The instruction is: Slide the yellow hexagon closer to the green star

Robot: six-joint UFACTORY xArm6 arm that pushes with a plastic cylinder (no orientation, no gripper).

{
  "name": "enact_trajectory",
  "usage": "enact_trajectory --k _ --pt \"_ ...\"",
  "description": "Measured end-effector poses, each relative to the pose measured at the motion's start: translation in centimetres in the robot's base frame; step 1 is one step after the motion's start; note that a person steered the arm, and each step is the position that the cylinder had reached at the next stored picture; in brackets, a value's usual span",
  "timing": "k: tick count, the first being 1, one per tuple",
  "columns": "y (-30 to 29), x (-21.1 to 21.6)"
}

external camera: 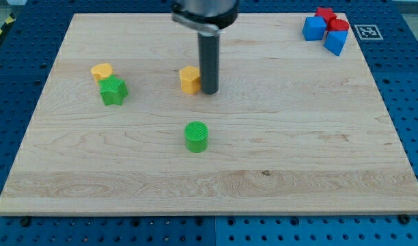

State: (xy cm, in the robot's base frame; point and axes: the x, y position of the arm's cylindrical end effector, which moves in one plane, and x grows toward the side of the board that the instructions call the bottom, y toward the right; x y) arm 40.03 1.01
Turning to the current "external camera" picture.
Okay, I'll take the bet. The silver black robot wrist flange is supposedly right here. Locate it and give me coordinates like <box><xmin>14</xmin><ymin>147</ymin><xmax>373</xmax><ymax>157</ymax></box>
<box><xmin>171</xmin><ymin>0</ymin><xmax>239</xmax><ymax>36</ymax></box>

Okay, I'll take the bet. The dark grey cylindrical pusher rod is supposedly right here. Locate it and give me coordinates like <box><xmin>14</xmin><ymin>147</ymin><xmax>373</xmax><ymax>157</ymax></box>
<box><xmin>197</xmin><ymin>33</ymin><xmax>219</xmax><ymax>94</ymax></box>

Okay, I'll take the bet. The yellow hexagon block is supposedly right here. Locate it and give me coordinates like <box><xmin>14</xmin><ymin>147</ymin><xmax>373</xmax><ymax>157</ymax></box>
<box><xmin>179</xmin><ymin>66</ymin><xmax>201</xmax><ymax>94</ymax></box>

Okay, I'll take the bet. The green star block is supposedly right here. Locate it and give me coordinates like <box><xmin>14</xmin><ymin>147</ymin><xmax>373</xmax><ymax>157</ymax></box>
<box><xmin>98</xmin><ymin>74</ymin><xmax>128</xmax><ymax>105</ymax></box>

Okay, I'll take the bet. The red star block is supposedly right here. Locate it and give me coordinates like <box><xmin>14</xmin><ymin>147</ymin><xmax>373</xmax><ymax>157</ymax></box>
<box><xmin>315</xmin><ymin>7</ymin><xmax>337</xmax><ymax>25</ymax></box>

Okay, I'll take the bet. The green cylinder block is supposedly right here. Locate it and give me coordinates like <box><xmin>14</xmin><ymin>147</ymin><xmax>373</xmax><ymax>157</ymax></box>
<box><xmin>184</xmin><ymin>121</ymin><xmax>208</xmax><ymax>153</ymax></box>

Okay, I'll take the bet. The blue cube block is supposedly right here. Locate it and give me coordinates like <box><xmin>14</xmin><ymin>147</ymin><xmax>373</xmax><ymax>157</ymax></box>
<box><xmin>302</xmin><ymin>16</ymin><xmax>327</xmax><ymax>41</ymax></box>

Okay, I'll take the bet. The yellow heart block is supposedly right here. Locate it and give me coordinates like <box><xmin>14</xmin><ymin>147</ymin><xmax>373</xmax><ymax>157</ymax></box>
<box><xmin>90</xmin><ymin>63</ymin><xmax>113</xmax><ymax>83</ymax></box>

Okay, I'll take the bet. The wooden board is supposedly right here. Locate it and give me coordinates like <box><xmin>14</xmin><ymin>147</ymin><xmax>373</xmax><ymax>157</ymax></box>
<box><xmin>0</xmin><ymin>13</ymin><xmax>418</xmax><ymax>217</ymax></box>

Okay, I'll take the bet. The blue pentagon block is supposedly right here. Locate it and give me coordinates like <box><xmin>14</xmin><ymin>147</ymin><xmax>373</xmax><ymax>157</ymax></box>
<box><xmin>324</xmin><ymin>31</ymin><xmax>348</xmax><ymax>56</ymax></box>

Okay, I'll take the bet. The red cylinder block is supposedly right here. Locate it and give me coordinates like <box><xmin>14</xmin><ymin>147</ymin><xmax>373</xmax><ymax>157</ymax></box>
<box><xmin>327</xmin><ymin>18</ymin><xmax>350</xmax><ymax>31</ymax></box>

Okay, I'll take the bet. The black white fiducial marker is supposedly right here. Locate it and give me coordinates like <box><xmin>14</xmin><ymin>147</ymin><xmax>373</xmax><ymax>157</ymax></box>
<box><xmin>354</xmin><ymin>24</ymin><xmax>383</xmax><ymax>40</ymax></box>

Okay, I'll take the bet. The yellow black hazard tape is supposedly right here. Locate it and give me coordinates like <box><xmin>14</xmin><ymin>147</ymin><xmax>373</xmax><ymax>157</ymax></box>
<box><xmin>0</xmin><ymin>12</ymin><xmax>16</xmax><ymax>46</ymax></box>

